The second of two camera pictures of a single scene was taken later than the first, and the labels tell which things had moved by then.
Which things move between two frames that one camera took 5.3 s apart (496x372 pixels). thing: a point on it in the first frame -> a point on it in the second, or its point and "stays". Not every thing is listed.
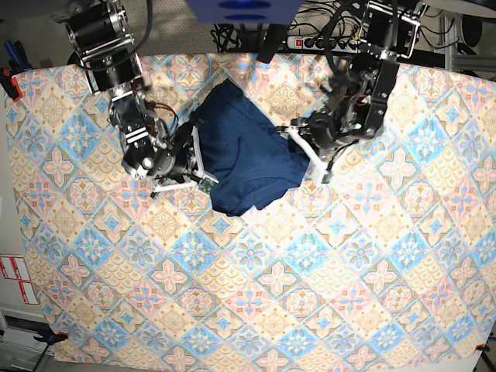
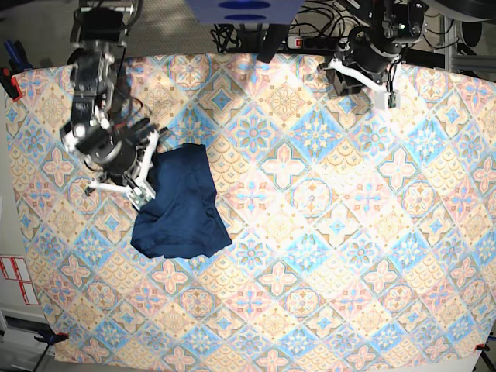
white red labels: (14, 267) stays
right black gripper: (324, 132) -> (367, 58)
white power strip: (318, 43) stays
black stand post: (272, 42) stays
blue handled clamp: (17, 56) stays
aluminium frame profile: (464, 63) stays
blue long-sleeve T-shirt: (247, 162) -> (184, 219)
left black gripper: (179, 160) -> (113, 153)
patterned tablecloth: (390, 260) stays
